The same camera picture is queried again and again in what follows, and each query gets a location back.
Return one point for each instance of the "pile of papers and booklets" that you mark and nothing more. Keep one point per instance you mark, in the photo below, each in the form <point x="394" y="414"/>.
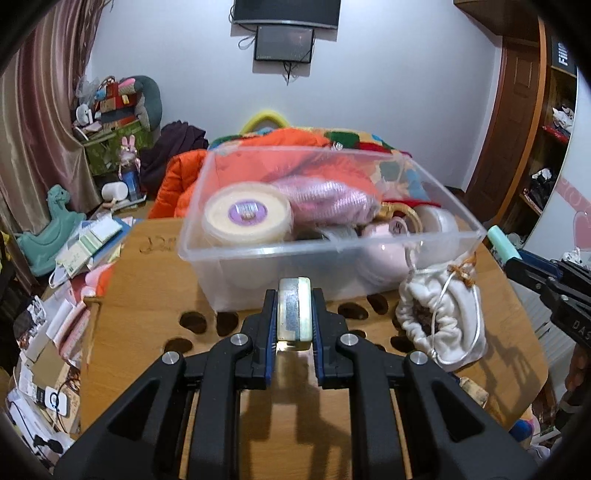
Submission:
<point x="87" y="240"/>

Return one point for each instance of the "wooden shelf unit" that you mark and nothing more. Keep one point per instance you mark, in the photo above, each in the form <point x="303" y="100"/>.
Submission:
<point x="549" y="152"/>

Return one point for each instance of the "small black wall monitor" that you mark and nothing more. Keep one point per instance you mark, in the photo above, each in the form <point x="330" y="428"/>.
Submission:
<point x="284" y="44"/>

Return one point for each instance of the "person's right hand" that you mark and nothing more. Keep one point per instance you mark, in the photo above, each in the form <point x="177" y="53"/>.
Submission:
<point x="577" y="369"/>

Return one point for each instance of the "small gold metal tin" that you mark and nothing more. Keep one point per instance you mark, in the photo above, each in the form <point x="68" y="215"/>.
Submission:
<point x="295" y="304"/>

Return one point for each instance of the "cream tape roll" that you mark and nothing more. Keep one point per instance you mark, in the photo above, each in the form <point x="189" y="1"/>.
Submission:
<point x="231" y="226"/>

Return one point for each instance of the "wooden desk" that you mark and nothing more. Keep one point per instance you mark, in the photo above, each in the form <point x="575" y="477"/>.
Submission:
<point x="152" y="286"/>

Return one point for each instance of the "teal dinosaur toy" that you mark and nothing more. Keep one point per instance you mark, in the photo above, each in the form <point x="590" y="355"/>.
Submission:
<point x="51" y="235"/>

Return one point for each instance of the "pink knitted cloth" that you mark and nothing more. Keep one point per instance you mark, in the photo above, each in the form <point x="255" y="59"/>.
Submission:
<point x="332" y="198"/>

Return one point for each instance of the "patchwork plush toy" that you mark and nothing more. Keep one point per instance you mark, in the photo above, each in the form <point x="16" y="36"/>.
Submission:
<point x="115" y="97"/>

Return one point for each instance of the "orange jacket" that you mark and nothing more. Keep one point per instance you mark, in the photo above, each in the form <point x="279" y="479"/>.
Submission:
<point x="178" y="184"/>

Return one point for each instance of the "grey plush pillow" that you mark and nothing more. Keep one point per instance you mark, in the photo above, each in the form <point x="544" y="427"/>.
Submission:
<point x="150" y="101"/>

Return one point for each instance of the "green patterned box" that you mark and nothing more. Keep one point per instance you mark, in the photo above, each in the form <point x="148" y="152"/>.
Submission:
<point x="106" y="154"/>

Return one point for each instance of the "wooden door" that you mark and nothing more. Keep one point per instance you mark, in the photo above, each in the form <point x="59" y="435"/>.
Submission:
<point x="503" y="129"/>

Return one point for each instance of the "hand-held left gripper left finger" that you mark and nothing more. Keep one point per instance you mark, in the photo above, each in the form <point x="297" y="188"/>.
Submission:
<point x="270" y="323"/>

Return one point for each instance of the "black wall television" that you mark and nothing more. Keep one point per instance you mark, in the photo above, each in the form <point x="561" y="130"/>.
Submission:
<point x="286" y="11"/>

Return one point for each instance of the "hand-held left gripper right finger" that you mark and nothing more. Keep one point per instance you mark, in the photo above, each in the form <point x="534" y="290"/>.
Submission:
<point x="319" y="323"/>

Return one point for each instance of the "pink round case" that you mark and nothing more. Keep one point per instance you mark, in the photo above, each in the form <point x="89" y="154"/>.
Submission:
<point x="383" y="258"/>

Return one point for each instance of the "blue bottle with bunny ears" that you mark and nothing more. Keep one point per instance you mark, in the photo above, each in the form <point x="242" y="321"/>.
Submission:
<point x="130" y="175"/>

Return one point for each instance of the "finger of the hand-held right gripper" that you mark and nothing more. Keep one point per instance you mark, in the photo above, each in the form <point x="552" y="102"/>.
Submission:
<point x="528" y="270"/>

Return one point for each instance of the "pink striped curtain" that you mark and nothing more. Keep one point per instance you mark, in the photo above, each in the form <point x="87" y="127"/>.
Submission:
<point x="37" y="138"/>

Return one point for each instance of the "dark purple cloth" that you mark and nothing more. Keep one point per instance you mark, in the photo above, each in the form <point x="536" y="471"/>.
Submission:
<point x="171" y="143"/>

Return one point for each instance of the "white tape roll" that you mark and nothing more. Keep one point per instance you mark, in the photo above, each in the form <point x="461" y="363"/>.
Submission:
<point x="441" y="221"/>

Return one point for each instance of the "clear plastic storage box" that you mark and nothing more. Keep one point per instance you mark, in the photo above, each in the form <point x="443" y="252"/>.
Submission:
<point x="240" y="267"/>

